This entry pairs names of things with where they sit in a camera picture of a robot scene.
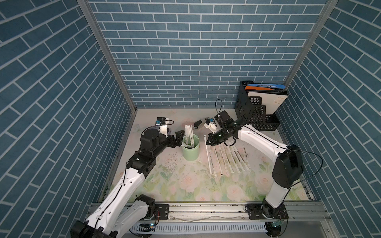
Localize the black mesh file holder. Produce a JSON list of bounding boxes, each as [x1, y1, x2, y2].
[[235, 80, 280, 131]]

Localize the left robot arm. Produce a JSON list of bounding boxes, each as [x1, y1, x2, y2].
[[70, 128, 185, 238]]

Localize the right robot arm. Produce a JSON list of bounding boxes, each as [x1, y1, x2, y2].
[[206, 111, 304, 219]]

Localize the wrapped straws in cup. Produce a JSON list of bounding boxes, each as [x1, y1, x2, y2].
[[183, 125, 195, 149]]

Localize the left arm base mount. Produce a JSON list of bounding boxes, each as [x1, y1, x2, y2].
[[140, 203, 170, 221]]

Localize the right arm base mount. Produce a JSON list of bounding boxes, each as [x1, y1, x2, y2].
[[244, 203, 289, 220]]

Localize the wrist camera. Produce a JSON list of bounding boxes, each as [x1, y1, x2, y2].
[[155, 117, 169, 137], [204, 118, 217, 133]]

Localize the green cylindrical cup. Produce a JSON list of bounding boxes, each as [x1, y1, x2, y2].
[[182, 134, 200, 161]]

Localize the blue folder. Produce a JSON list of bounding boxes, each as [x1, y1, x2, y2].
[[246, 84, 286, 90]]

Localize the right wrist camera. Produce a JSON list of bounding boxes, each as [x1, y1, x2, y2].
[[204, 118, 217, 133]]

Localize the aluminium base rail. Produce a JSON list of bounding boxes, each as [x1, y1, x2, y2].
[[156, 201, 331, 223]]

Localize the white vented cable duct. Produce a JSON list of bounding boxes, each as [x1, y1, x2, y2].
[[130, 222, 267, 235]]

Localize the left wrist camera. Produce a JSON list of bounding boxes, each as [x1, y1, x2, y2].
[[155, 117, 169, 137]]

